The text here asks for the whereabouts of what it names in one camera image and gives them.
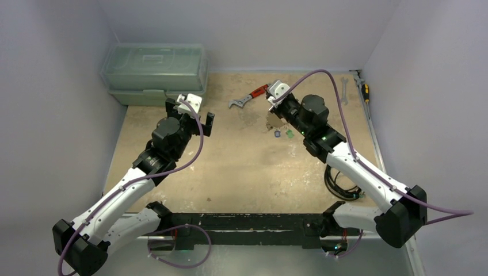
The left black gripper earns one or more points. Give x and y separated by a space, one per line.
170 104

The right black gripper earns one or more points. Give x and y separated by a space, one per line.
277 107

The large perforated metal keyring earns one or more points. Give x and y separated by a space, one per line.
273 123

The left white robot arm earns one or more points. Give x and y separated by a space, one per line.
86 242

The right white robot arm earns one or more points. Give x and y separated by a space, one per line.
325 143

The silver open end wrench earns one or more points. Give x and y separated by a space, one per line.
344 99

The green plastic toolbox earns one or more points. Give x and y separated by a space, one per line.
146 74

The yellow black screwdriver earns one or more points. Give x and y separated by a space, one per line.
365 92

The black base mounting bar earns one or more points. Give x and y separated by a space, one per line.
184 231

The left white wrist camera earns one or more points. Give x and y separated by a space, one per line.
189 103

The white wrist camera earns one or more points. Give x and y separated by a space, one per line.
189 103
274 91

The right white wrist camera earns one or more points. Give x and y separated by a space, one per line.
274 91

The red handled adjustable wrench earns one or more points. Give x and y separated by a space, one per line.
242 102

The aluminium frame rail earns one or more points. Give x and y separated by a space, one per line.
375 144

